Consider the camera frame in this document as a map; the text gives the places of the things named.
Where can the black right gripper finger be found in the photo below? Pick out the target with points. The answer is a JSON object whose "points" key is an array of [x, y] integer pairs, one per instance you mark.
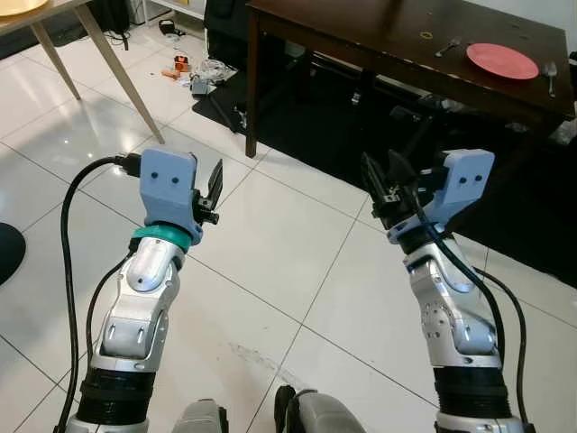
{"points": [[372, 179], [400, 171]]}

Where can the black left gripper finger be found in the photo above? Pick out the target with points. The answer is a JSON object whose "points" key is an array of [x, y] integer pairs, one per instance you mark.
{"points": [[210, 191], [219, 182]]}

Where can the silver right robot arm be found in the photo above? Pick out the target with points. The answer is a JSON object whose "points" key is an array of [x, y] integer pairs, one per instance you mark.
{"points": [[455, 325]]}

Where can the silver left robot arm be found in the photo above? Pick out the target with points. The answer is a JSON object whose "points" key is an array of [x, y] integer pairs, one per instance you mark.
{"points": [[140, 316]]}

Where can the clear plastic bag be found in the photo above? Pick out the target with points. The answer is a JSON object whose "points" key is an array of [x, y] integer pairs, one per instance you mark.
{"points": [[215, 72]]}

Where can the small orange box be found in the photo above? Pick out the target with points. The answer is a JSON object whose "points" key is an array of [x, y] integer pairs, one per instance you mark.
{"points": [[181, 64]]}

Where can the silver fork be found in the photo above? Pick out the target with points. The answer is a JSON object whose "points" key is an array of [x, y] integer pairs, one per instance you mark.
{"points": [[448, 47]]}

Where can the dark brown wooden table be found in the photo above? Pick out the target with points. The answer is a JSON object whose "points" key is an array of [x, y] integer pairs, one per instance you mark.
{"points": [[379, 36]]}

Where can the red round plate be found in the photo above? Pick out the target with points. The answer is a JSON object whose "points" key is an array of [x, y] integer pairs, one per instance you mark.
{"points": [[502, 60]]}

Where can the black chair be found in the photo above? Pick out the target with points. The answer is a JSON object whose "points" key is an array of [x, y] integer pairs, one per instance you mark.
{"points": [[225, 23]]}

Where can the light wooden table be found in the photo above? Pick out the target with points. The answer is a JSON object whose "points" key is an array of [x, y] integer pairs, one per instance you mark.
{"points": [[108, 54]]}

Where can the silver spoon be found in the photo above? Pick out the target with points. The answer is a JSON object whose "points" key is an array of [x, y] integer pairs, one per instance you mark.
{"points": [[551, 70]]}

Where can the black round floor object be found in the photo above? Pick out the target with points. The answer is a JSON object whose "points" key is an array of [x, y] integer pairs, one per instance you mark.
{"points": [[9, 254]]}

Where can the black backpack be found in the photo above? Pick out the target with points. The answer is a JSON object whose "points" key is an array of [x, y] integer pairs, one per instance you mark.
{"points": [[110, 13]]}

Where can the silver robot left leg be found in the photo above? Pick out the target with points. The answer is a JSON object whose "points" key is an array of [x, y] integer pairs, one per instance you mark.
{"points": [[200, 418]]}

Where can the silver robot leg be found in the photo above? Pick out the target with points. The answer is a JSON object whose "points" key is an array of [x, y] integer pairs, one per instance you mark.
{"points": [[200, 418], [320, 415]]}

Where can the silver robot right leg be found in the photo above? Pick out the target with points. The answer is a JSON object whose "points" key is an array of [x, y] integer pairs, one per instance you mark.
{"points": [[320, 415]]}

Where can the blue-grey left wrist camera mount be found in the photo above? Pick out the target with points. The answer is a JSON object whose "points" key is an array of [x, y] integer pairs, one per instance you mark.
{"points": [[167, 185]]}

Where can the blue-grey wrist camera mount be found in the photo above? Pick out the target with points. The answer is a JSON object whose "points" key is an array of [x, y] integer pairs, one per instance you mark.
{"points": [[167, 185], [464, 180]]}

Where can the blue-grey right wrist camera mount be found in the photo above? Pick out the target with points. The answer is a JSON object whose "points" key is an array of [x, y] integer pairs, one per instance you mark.
{"points": [[464, 180]]}

